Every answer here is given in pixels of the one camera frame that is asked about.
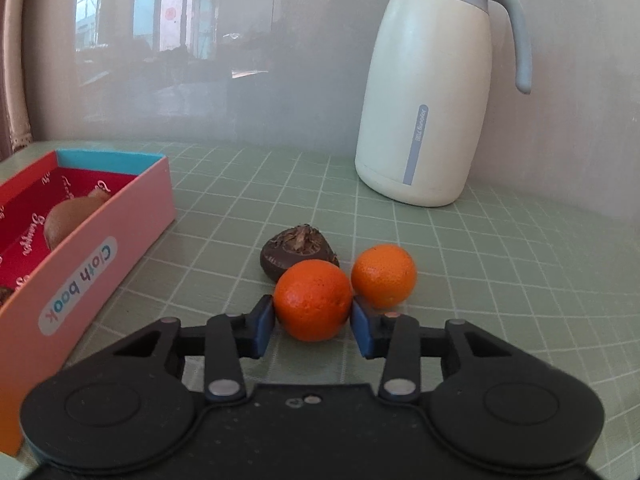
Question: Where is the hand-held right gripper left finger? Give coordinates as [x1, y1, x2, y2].
[107, 295, 276, 404]

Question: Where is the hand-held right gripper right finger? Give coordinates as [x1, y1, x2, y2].
[350, 297, 527, 403]

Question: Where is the orange mandarin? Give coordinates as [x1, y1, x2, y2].
[350, 243, 418, 309]
[273, 260, 354, 343]

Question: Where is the red cardboard box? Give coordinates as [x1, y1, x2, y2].
[0, 149, 177, 459]

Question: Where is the brown kiwi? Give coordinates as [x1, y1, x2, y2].
[43, 189, 114, 251]

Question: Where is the dark water chestnut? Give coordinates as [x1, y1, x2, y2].
[259, 224, 340, 283]

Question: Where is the white thermos jug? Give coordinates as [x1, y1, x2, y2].
[354, 0, 532, 207]

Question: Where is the beige lace curtain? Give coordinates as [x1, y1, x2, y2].
[0, 0, 37, 162]

